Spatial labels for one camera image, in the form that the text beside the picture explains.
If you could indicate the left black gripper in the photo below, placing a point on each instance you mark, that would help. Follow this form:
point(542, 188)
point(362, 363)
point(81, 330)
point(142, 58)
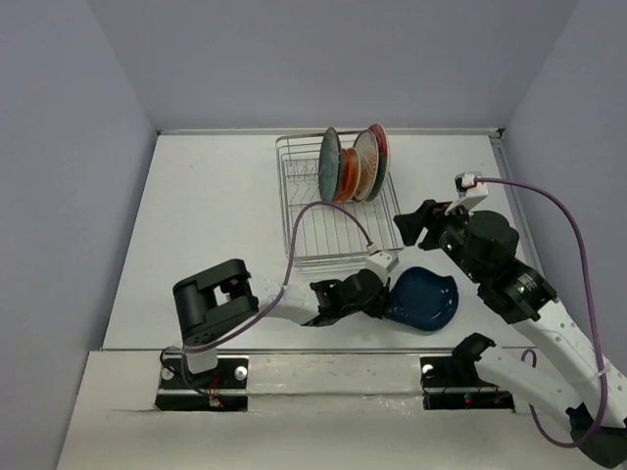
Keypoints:
point(380, 301)

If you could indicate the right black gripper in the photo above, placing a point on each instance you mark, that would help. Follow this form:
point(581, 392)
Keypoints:
point(411, 224)

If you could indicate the navy blue shell dish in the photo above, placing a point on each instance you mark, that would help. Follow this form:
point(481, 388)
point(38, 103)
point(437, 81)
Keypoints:
point(423, 300)

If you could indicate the small beige plate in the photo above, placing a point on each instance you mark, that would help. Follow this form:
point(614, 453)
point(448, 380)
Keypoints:
point(357, 173)

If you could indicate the white plate orange sunburst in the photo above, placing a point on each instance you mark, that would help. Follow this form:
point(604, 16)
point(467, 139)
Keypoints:
point(366, 148)

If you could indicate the dark teal blossom plate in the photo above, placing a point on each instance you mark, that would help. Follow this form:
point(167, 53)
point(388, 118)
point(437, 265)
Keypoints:
point(329, 164)

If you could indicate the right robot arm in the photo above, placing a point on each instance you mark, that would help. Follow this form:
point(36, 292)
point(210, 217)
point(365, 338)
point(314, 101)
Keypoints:
point(590, 395)

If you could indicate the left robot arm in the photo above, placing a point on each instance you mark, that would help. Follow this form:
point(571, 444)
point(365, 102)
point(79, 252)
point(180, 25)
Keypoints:
point(219, 303)

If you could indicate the red and teal floral plate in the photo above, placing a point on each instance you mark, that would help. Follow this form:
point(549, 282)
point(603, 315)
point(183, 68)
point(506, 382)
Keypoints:
point(383, 150)

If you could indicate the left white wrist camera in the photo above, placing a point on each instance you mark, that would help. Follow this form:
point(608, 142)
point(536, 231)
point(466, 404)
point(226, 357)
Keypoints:
point(382, 263)

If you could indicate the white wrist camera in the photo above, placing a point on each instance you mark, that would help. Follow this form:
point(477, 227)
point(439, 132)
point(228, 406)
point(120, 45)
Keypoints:
point(471, 192)
point(382, 263)

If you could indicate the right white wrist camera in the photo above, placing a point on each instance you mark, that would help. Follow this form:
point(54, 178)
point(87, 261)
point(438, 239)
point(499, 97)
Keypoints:
point(471, 192)

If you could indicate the silver wire dish rack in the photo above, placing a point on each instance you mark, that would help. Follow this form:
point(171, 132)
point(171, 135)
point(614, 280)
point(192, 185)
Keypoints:
point(326, 237)

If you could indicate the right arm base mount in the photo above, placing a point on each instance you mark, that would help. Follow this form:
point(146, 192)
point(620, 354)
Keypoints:
point(449, 383)

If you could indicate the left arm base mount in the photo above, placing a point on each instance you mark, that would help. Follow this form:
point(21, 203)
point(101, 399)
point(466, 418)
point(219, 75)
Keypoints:
point(223, 389)

